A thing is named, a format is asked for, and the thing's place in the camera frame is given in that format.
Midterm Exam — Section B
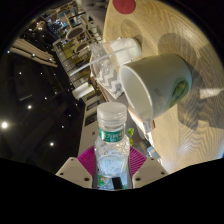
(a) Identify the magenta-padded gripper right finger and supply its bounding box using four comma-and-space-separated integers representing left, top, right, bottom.
127, 145, 169, 190

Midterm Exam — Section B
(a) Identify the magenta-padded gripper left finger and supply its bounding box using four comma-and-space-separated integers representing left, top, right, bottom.
54, 145, 98, 190

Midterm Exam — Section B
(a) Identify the clear plastic water bottle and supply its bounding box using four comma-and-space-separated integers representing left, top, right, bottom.
93, 101, 131, 179

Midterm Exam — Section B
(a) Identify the white round column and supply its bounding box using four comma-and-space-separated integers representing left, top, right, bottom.
71, 82, 96, 100

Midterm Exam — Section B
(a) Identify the group of ceiling lights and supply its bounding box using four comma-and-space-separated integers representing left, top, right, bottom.
0, 43, 58, 149

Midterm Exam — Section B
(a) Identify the white mug with green print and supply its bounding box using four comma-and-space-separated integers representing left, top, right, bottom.
118, 53, 194, 123

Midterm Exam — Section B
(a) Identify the clear plastic cup with straw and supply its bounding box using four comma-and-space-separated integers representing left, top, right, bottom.
69, 37, 143, 78

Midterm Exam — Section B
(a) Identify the group of dining chairs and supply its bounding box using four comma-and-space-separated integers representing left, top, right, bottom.
39, 3, 101, 54

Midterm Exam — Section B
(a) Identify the flat round red coaster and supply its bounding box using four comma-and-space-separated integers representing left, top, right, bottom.
112, 0, 137, 15

